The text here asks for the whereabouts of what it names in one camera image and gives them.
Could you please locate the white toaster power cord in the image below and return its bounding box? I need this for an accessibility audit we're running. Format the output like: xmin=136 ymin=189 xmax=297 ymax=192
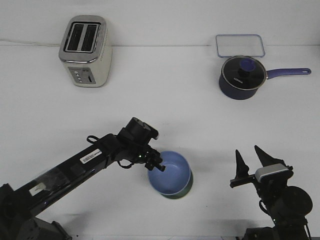
xmin=0 ymin=37 xmax=62 ymax=48

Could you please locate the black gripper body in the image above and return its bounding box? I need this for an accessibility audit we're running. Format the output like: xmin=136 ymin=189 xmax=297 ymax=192
xmin=229 ymin=165 xmax=293 ymax=199
xmin=116 ymin=117 xmax=158 ymax=164

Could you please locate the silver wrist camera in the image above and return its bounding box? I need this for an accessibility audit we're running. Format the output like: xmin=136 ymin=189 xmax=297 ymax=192
xmin=254 ymin=163 xmax=289 ymax=183
xmin=143 ymin=122 xmax=159 ymax=140

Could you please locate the cream and chrome toaster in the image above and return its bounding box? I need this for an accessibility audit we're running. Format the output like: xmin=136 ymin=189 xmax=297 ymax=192
xmin=58 ymin=15 xmax=113 ymax=88

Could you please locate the green bowl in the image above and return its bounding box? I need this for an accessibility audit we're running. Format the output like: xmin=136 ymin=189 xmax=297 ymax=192
xmin=161 ymin=172 xmax=194 ymax=200

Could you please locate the clear rectangular container lid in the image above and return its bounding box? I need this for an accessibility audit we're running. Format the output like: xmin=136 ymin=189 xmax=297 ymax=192
xmin=215 ymin=34 xmax=266 ymax=58

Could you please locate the dark blue saucepan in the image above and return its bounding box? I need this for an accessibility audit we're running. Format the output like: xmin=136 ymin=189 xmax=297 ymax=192
xmin=219 ymin=68 xmax=312 ymax=100

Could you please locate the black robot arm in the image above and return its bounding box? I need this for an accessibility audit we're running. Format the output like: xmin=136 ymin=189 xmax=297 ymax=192
xmin=230 ymin=146 xmax=313 ymax=240
xmin=0 ymin=117 xmax=165 ymax=240

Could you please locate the blue bowl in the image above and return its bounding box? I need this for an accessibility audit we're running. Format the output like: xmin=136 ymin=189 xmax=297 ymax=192
xmin=147 ymin=150 xmax=192 ymax=195

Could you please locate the glass pot lid blue knob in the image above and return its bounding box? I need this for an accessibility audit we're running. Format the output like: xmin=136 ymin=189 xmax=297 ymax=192
xmin=222 ymin=56 xmax=267 ymax=90

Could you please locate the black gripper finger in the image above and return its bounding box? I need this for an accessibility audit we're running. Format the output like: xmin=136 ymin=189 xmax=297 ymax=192
xmin=149 ymin=151 xmax=166 ymax=172
xmin=144 ymin=160 xmax=155 ymax=171
xmin=254 ymin=145 xmax=284 ymax=167
xmin=235 ymin=149 xmax=249 ymax=179

